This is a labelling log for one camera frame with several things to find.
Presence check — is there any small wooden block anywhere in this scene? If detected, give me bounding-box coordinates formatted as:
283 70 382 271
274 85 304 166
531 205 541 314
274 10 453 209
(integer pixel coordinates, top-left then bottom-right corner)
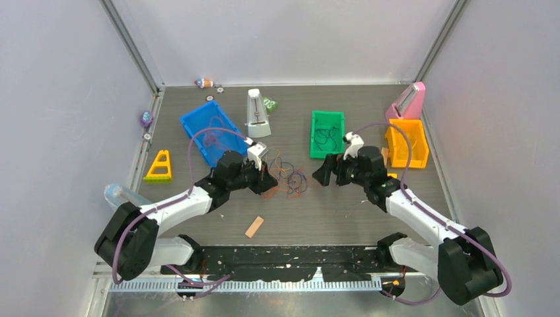
380 147 389 166

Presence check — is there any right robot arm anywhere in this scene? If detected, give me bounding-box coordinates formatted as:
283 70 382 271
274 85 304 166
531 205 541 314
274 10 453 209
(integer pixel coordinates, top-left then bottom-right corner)
312 146 504 305

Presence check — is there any dark purple cable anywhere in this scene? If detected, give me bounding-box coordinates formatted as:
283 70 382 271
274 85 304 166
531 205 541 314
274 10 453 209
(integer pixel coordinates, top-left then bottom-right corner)
314 125 341 153

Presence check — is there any flat wooden block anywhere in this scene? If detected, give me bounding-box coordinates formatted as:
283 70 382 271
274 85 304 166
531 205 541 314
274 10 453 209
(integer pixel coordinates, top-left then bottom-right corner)
244 216 264 238

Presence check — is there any purple round toy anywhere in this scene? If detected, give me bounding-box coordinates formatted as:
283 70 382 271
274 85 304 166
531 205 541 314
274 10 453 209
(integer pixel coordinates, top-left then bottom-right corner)
140 110 154 128

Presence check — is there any green plastic bin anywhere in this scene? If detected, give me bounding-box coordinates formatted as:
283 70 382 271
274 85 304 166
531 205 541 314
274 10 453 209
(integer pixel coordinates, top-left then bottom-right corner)
310 110 345 159

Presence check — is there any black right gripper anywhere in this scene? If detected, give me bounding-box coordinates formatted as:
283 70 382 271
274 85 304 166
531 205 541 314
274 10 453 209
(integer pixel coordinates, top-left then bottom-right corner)
313 150 370 188

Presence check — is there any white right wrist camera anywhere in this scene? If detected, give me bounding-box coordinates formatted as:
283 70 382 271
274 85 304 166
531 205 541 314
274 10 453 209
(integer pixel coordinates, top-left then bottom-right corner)
343 131 364 160

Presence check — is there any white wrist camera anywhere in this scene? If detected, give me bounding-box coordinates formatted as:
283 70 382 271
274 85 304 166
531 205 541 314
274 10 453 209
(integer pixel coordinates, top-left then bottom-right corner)
343 131 364 160
244 137 268 170

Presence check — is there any green monster toy block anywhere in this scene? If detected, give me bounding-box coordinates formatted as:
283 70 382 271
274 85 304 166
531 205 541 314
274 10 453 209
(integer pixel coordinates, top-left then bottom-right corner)
263 97 278 112

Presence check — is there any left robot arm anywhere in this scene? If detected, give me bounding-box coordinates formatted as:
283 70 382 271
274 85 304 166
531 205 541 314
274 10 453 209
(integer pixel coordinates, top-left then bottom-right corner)
94 151 278 283

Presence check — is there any yellow triangle on green base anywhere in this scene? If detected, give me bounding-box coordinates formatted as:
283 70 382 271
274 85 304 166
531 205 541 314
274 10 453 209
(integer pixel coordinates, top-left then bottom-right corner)
143 150 173 183

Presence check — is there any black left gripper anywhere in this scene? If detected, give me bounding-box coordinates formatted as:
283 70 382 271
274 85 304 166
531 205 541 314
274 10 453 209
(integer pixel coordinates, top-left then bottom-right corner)
228 158 277 195

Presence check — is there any orange plastic bin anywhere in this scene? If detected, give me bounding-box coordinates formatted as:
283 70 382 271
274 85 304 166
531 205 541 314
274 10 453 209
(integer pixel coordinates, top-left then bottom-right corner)
385 119 429 169

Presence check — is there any coloured cable bundle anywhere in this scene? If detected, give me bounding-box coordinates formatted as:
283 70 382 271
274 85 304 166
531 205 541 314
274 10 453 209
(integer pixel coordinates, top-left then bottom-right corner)
262 149 320 200

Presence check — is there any pink metronome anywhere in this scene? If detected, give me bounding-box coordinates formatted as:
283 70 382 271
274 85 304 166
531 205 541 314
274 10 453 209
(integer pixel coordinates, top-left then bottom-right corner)
385 81 426 121

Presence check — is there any white metronome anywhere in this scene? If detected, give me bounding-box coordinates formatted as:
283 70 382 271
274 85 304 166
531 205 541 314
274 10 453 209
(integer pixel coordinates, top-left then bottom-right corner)
247 88 271 139

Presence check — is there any clear plastic bottle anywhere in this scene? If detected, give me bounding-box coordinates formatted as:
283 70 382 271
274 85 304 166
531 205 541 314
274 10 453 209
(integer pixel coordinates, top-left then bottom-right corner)
104 183 151 211

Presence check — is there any red purple cable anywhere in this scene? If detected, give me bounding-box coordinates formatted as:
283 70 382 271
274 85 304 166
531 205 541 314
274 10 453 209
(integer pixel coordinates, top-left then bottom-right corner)
201 114 228 150

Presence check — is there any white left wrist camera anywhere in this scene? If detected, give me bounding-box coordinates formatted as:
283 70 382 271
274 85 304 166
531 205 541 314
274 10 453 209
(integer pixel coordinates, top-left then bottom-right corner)
244 137 268 170

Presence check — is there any blue plastic bin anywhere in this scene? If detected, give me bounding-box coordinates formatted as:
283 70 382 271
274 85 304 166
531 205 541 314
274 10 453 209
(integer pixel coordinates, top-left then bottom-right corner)
180 100 248 167

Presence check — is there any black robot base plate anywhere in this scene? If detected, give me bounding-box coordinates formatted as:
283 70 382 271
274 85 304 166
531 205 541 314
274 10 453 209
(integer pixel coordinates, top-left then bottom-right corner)
175 246 403 282

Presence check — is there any small clown figurine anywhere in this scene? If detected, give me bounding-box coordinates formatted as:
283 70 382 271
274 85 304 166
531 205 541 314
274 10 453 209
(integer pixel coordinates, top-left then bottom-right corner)
193 78 215 88

